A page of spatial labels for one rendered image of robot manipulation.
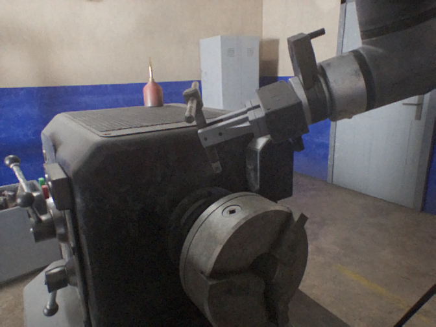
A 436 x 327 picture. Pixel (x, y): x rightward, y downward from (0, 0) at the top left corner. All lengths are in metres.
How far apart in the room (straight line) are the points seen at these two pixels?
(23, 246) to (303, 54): 2.56
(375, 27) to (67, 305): 0.97
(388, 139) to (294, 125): 3.42
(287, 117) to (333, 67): 0.09
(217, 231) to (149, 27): 3.80
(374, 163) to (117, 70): 3.11
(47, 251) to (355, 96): 2.62
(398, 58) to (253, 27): 4.59
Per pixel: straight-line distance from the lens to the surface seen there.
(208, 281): 0.54
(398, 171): 3.85
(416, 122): 3.70
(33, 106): 3.90
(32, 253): 2.83
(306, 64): 0.46
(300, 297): 1.00
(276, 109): 0.43
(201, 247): 0.56
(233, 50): 4.16
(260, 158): 0.73
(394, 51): 0.49
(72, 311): 1.04
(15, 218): 2.71
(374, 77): 0.48
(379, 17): 0.49
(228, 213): 0.57
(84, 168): 0.62
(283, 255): 0.59
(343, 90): 0.47
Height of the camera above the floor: 1.45
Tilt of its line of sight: 16 degrees down
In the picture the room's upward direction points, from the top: 2 degrees counter-clockwise
